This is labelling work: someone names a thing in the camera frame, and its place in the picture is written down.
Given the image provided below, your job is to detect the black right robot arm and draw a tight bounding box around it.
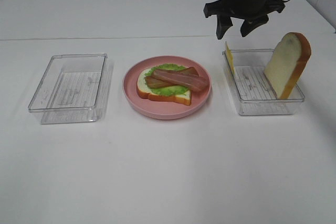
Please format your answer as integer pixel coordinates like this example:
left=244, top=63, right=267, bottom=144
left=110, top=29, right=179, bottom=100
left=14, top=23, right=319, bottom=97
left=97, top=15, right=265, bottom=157
left=203, top=0, right=285, bottom=39

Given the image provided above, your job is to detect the pink round plate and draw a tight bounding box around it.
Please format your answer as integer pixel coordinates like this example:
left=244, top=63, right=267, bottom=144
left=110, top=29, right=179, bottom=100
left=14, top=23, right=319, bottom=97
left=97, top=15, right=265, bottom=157
left=123, top=56, right=212, bottom=120

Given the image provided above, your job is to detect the clear plastic container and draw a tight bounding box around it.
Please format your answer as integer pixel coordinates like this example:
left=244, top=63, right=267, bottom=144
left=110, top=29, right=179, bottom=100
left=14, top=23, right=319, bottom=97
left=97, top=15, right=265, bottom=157
left=223, top=49, right=305, bottom=116
left=28, top=53, right=113, bottom=124

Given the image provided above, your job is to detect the left clear plastic container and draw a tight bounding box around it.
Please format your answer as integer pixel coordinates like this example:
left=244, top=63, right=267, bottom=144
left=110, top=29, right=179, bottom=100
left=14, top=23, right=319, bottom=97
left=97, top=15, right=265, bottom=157
left=28, top=53, right=113, bottom=124

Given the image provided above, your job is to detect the green lettuce leaf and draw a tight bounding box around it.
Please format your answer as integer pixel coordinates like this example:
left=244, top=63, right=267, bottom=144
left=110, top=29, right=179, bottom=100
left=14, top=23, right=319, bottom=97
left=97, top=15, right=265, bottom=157
left=138, top=63, right=191, bottom=97

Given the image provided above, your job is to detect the right clear plastic container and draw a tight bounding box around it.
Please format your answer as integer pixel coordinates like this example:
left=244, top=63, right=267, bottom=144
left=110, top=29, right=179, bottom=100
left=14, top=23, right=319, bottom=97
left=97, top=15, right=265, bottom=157
left=223, top=49, right=305, bottom=116

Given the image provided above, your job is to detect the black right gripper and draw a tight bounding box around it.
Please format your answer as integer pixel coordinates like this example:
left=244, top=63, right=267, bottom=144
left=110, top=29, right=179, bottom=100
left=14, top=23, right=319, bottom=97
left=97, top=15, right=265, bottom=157
left=203, top=0, right=285, bottom=40

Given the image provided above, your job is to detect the yellow cheese slice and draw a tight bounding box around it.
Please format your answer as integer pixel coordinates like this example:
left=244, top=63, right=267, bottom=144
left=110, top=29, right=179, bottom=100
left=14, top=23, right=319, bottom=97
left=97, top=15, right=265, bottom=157
left=225, top=42, right=235, bottom=76

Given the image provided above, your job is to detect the bacon strip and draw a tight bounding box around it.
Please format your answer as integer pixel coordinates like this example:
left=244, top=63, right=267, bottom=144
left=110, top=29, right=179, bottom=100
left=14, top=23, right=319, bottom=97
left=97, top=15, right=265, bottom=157
left=144, top=67, right=199, bottom=88
left=151, top=69, right=209, bottom=92

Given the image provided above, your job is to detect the bread slice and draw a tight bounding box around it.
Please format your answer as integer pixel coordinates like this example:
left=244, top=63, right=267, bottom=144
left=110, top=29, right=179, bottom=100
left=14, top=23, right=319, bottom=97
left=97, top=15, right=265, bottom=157
left=136, top=80, right=192, bottom=105
left=264, top=32, right=311, bottom=100

